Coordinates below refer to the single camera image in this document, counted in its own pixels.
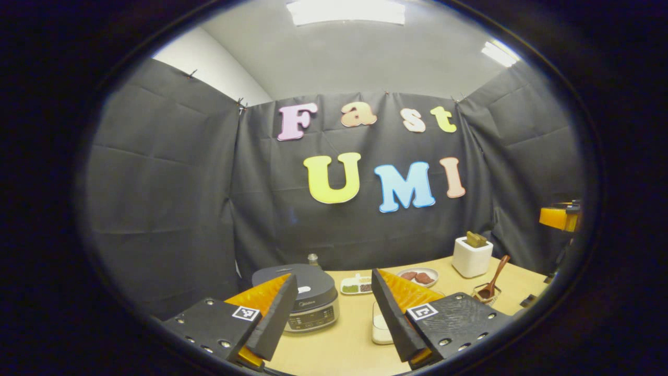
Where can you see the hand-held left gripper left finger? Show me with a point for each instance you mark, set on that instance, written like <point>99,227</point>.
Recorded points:
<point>279,318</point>

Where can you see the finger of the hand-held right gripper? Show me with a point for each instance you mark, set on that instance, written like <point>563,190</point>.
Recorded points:
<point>556,216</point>

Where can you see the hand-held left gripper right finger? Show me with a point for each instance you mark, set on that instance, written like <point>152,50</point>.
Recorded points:
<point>389,324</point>

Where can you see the clear glass container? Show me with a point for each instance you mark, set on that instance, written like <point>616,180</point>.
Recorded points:
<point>380,318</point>

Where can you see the grey rice cooker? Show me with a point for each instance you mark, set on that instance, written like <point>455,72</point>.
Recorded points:
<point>313,292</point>

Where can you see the brown wooden spoon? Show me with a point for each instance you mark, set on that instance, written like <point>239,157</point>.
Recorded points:
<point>493,279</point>

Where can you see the white square utensil holder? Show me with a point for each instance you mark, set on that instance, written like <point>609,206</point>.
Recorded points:
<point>471,261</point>

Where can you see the white round plate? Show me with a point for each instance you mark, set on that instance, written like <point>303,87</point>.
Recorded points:
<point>412,283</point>

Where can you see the white divided condiment dish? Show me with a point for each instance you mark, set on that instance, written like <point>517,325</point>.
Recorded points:
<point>355,286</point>

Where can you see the red meat piece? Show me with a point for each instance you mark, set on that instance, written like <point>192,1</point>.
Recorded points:
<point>408,275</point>
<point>425,279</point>

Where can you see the small glass bottle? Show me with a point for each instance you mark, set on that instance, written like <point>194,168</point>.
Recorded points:
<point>313,260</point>

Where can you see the small ceiling light panel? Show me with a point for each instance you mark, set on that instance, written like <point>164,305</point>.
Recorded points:
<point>500,53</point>

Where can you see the black backdrop cloth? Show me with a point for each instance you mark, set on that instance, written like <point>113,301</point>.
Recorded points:
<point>172,183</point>

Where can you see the large ceiling light panel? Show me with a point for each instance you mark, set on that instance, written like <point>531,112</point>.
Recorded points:
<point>347,11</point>

